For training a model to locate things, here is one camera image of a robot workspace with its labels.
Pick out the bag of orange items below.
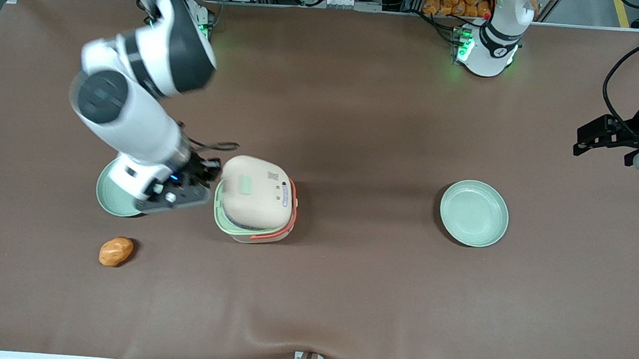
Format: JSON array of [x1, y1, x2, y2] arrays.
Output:
[[422, 0, 494, 20]]

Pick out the green lit control box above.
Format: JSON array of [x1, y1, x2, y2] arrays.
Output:
[[193, 4, 218, 40]]

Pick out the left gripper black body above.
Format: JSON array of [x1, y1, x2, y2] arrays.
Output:
[[612, 106, 639, 165]]

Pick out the beige lunch box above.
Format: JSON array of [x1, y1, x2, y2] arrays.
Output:
[[210, 152, 303, 248]]

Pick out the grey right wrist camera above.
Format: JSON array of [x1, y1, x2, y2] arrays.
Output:
[[133, 180, 212, 219]]

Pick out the brown table cloth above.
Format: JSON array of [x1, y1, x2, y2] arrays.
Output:
[[0, 0, 639, 359]]

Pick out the orange bread roll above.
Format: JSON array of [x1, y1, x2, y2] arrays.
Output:
[[98, 235, 136, 270]]

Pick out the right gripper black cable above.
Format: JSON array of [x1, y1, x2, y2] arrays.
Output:
[[176, 122, 242, 155]]

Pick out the mint green round plate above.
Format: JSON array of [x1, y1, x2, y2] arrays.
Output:
[[94, 158, 153, 220], [437, 178, 512, 250]]

